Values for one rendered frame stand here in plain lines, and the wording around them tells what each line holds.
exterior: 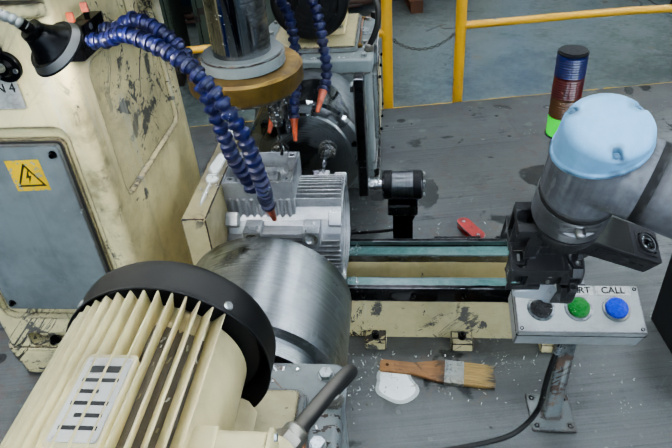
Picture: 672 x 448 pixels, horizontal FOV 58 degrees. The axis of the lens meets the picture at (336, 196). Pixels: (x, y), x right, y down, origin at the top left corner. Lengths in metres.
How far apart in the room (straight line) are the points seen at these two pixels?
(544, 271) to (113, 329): 0.45
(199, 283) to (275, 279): 0.29
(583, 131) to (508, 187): 1.08
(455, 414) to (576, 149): 0.66
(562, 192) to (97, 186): 0.64
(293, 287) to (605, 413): 0.59
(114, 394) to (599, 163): 0.40
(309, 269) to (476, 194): 0.81
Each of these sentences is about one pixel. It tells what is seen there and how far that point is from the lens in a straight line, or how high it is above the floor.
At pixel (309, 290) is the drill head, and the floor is 1.14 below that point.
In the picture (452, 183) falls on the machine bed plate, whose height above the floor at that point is 0.80.
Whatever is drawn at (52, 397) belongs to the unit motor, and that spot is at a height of 1.36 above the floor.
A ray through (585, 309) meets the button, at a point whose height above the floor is 1.07.
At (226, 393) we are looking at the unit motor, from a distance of 0.51.
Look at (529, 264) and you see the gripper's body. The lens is 0.70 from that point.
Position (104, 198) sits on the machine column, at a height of 1.21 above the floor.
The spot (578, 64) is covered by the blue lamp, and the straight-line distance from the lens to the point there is 1.29.
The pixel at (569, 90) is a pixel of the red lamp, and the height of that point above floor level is 1.14.
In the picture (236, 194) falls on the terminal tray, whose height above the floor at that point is 1.12.
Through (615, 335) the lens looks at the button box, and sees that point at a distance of 0.92.
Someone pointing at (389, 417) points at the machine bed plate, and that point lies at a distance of 1.08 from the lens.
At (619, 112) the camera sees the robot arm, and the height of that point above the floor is 1.45.
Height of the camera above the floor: 1.69
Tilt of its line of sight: 35 degrees down
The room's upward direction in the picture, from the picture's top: 5 degrees counter-clockwise
